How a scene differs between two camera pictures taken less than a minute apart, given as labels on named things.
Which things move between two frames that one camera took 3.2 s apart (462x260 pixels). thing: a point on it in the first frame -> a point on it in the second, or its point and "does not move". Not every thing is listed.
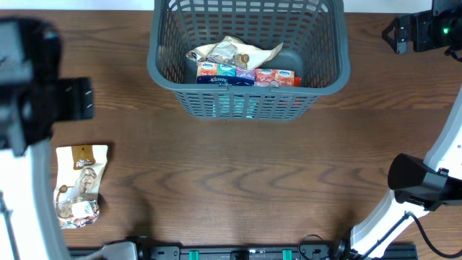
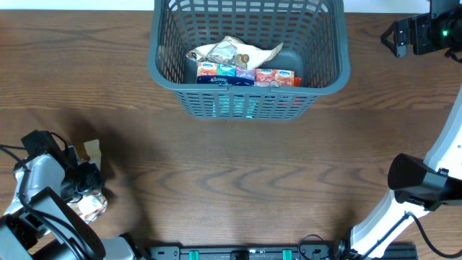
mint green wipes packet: (236, 106) does not move
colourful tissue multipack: (208, 72) does not move
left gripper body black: (71, 105) -> (81, 176)
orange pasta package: (297, 81) does not move
